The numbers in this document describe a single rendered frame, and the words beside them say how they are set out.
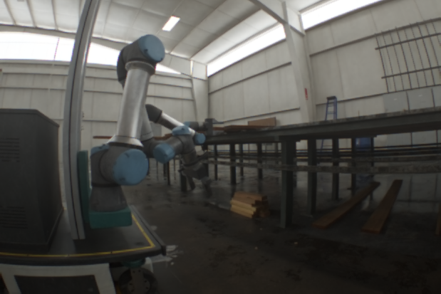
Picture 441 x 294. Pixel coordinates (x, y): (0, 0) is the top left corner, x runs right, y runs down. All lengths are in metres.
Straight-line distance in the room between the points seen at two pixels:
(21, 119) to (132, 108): 0.44
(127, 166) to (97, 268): 0.42
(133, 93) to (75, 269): 0.66
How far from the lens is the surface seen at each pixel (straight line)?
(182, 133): 0.86
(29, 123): 0.84
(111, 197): 0.78
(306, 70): 8.58
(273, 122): 9.35
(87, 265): 0.84
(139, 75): 0.73
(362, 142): 6.57
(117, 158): 0.65
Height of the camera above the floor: 0.71
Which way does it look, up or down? 5 degrees up
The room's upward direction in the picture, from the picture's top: 1 degrees counter-clockwise
